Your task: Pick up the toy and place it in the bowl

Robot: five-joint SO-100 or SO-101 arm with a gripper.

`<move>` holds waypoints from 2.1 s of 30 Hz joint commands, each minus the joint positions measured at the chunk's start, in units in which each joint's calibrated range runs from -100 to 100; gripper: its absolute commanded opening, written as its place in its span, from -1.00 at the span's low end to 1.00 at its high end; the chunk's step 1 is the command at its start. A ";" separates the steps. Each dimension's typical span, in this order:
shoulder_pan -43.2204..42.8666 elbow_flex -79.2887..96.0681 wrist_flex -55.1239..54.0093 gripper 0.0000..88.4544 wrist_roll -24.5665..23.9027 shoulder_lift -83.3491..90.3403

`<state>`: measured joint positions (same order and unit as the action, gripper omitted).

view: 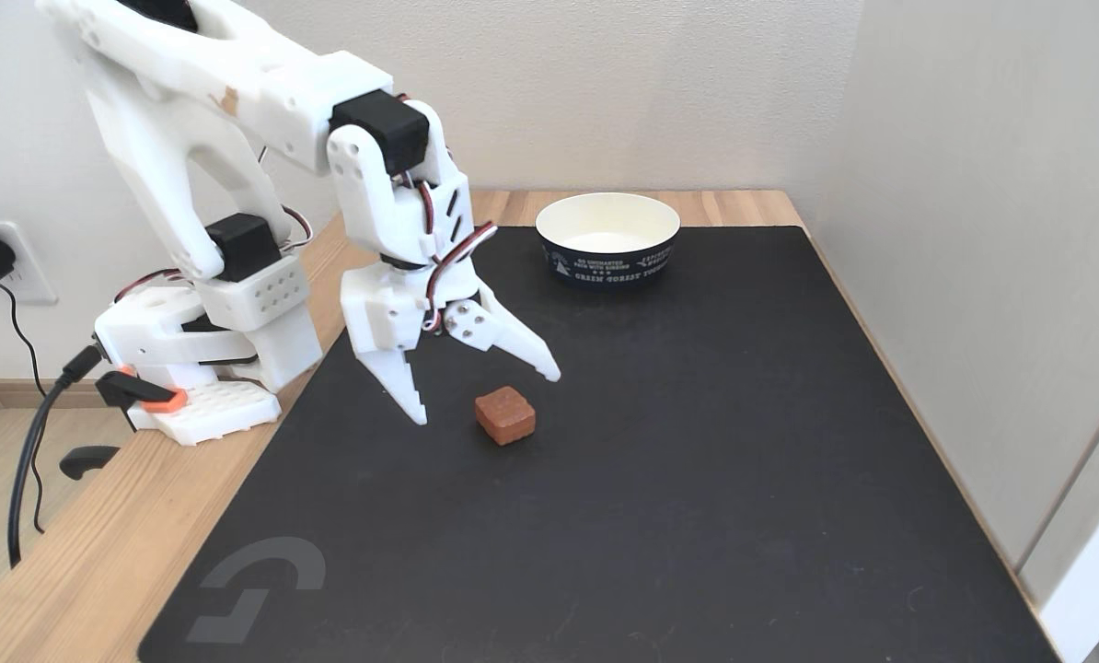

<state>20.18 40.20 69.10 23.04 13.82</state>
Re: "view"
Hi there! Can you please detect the brown cube toy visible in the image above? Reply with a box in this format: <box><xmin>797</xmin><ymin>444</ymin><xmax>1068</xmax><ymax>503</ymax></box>
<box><xmin>474</xmin><ymin>385</ymin><xmax>538</xmax><ymax>448</ymax></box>

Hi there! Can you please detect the white and navy paper bowl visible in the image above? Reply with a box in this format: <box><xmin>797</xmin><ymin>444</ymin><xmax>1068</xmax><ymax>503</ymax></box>
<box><xmin>535</xmin><ymin>192</ymin><xmax>682</xmax><ymax>287</ymax></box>

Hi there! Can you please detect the black desk mat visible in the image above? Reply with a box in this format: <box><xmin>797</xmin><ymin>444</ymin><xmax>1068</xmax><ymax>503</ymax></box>
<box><xmin>137</xmin><ymin>225</ymin><xmax>1062</xmax><ymax>663</ymax></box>

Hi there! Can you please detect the black and orange table clamp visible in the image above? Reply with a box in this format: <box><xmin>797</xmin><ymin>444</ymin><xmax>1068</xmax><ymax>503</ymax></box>
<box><xmin>59</xmin><ymin>366</ymin><xmax>190</xmax><ymax>482</ymax></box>

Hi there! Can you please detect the red black white servo cable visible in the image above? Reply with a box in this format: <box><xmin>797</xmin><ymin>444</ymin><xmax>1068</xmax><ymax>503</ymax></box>
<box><xmin>393</xmin><ymin>170</ymin><xmax>501</xmax><ymax>334</ymax></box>

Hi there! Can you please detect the white wall outlet plate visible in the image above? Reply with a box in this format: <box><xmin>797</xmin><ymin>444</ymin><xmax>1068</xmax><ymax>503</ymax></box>
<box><xmin>0</xmin><ymin>220</ymin><xmax>59</xmax><ymax>307</ymax></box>

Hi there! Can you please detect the thin black adapter cable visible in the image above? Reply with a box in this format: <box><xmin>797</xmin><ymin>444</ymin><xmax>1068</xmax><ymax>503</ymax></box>
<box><xmin>0</xmin><ymin>279</ymin><xmax>50</xmax><ymax>536</ymax></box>

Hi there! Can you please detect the thick black cable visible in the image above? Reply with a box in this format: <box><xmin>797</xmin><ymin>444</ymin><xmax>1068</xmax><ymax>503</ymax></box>
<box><xmin>7</xmin><ymin>345</ymin><xmax>105</xmax><ymax>569</ymax></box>

